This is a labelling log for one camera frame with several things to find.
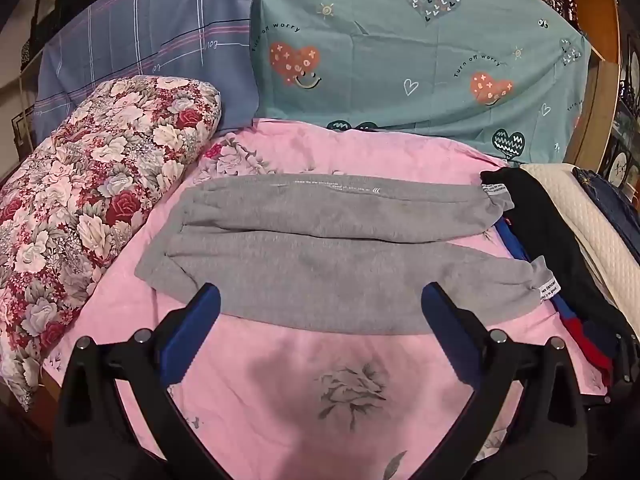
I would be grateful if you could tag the red floral folded quilt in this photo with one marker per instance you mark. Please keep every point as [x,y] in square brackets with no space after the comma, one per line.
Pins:
[75,200]

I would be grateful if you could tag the blue and red garment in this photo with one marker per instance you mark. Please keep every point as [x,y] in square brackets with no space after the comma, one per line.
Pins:
[585,340]

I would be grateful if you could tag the pink floral bed sheet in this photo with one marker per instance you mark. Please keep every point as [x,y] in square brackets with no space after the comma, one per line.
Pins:
[280,370]

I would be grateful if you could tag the teal heart print sheet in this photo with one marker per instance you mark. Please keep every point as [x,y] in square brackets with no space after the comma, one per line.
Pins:
[390,60]

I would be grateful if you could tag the black folded garment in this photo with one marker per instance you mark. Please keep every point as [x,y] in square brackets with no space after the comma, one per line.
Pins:
[545,230]

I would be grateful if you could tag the blue plaid pillow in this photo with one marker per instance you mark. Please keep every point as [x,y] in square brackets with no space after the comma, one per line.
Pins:
[150,25]

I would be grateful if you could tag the wooden display cabinet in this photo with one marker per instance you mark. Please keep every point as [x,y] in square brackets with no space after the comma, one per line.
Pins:
[597,15]

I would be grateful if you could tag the cream quilted cloth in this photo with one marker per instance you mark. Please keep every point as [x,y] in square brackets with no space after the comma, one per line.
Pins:
[575,210]

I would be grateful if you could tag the dark blue jeans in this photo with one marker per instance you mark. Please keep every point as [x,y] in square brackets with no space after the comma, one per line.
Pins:
[610,210]

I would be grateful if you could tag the grey sweat pants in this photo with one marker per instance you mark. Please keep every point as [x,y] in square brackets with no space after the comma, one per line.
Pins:
[300,270]

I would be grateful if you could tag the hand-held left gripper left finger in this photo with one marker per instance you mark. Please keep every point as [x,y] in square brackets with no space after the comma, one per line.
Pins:
[192,331]

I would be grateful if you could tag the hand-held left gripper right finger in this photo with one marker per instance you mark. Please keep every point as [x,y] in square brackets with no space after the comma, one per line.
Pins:
[450,331]

